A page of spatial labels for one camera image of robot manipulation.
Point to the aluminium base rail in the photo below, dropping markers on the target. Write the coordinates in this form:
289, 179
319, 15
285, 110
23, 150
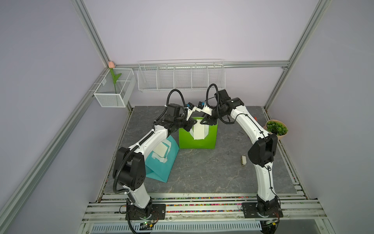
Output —
203, 213

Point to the beige mini stapler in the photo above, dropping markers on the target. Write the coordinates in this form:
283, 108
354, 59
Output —
243, 160

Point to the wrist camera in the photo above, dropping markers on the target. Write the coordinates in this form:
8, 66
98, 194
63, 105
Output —
203, 107
190, 109

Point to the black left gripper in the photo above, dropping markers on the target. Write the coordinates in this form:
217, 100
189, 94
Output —
190, 122

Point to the pink artificial tulip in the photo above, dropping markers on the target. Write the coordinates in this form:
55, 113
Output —
115, 76

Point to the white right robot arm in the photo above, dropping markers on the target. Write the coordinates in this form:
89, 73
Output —
261, 154

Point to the green paper bag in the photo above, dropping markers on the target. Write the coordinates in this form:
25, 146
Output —
186, 140

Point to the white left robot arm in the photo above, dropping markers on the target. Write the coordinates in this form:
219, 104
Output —
129, 170

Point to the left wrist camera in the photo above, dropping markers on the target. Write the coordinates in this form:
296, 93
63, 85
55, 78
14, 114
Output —
190, 109

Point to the beige pot green plant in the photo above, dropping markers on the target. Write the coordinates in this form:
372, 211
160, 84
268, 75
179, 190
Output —
276, 127

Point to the white wire wall shelf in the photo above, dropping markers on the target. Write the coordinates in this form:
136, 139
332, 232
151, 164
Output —
183, 74

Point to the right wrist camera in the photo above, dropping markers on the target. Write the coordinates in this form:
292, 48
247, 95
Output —
203, 107

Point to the white mesh corner basket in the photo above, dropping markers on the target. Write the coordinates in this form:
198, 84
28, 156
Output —
105, 92

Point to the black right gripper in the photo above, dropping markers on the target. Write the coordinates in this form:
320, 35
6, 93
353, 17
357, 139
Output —
210, 121

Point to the teal paper bag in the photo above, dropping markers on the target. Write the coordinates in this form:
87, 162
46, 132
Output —
161, 171

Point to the cream lined receipt paper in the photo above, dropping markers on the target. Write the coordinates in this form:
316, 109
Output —
161, 151

